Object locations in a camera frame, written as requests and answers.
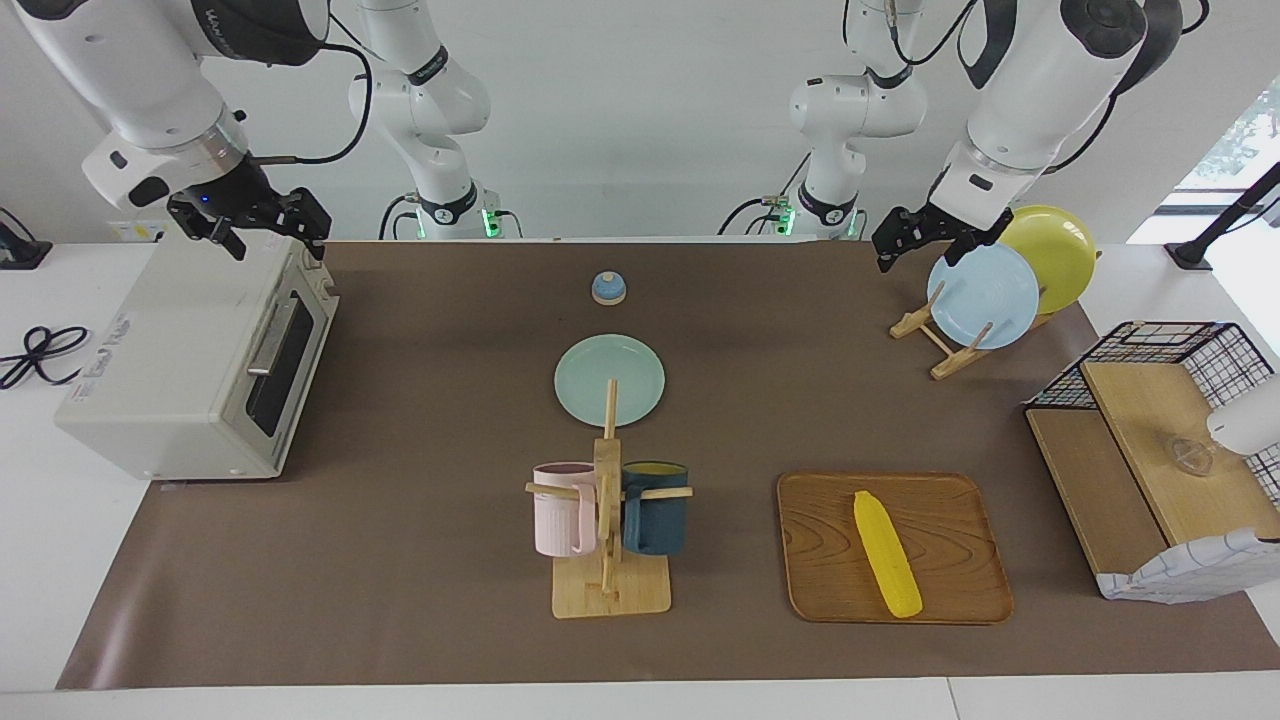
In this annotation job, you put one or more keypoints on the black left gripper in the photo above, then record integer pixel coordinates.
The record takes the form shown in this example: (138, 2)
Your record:
(940, 225)

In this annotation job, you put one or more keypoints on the white rounded device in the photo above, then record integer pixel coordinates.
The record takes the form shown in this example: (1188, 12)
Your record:
(1250, 418)

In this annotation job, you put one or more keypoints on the wooden mug tree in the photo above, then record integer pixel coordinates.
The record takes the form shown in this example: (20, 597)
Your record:
(610, 595)

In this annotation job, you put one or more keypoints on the yellow plate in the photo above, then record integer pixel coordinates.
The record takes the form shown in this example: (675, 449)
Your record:
(1060, 250)

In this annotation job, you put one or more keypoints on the black clamp stand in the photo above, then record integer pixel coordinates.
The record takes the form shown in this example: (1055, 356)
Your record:
(1225, 222)

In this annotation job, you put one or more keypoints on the light blue plate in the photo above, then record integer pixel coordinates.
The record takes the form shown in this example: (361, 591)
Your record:
(985, 295)

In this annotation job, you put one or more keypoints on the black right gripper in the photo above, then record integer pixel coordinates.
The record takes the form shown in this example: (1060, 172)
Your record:
(235, 195)

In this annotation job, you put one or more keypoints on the white wall socket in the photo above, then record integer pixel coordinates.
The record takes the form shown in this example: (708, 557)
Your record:
(135, 232)

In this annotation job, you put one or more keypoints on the brown table mat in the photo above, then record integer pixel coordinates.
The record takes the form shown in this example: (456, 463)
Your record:
(400, 560)

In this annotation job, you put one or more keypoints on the small clear glass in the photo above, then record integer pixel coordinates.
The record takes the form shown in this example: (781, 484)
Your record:
(1190, 456)

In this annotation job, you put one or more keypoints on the brown wooden tray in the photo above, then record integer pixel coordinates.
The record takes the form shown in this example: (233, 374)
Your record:
(830, 560)

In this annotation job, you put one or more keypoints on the wooden plate rack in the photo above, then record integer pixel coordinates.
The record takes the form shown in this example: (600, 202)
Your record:
(945, 365)

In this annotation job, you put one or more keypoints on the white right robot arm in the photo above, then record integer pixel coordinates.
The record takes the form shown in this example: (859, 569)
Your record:
(130, 70)

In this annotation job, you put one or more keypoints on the dark blue mug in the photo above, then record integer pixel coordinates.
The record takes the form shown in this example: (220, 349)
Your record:
(655, 525)

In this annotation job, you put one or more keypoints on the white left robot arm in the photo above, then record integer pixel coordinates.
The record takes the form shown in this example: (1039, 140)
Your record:
(1040, 90)

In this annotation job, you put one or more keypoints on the pink mug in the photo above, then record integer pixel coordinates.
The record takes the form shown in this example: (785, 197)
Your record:
(560, 520)

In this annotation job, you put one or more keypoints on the pale green plate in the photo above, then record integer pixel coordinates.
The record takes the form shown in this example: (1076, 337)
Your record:
(590, 380)

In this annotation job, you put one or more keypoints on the black desk mount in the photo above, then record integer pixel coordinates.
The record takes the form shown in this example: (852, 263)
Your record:
(20, 252)

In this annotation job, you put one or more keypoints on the yellow corn cob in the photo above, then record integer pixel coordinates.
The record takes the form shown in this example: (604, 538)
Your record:
(885, 550)

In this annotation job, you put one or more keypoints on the cream toaster oven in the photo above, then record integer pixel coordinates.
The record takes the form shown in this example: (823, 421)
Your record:
(170, 350)

